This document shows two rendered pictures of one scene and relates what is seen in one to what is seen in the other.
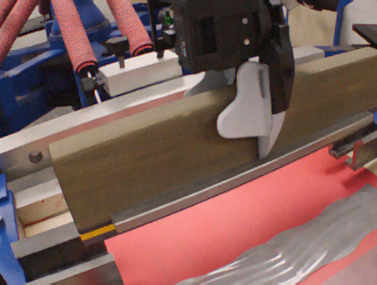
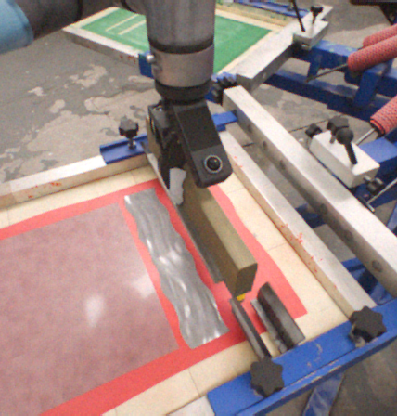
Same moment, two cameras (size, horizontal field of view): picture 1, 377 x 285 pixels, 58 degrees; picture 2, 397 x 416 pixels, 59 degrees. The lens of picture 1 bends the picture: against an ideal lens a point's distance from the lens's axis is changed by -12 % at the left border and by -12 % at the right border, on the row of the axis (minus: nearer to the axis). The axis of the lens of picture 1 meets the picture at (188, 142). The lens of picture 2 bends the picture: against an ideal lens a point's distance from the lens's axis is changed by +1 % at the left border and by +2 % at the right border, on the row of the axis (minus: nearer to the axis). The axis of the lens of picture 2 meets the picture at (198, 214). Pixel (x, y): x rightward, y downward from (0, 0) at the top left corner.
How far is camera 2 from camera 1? 0.59 m
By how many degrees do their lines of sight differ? 65
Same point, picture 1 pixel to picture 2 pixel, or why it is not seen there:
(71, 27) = not seen: outside the picture
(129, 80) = (321, 152)
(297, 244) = (177, 261)
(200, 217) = not seen: hidden behind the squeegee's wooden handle
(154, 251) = not seen: hidden behind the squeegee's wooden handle
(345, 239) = (172, 289)
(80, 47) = (390, 107)
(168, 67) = (344, 172)
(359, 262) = (152, 294)
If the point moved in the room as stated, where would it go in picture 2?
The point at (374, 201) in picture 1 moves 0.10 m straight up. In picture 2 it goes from (201, 322) to (201, 293)
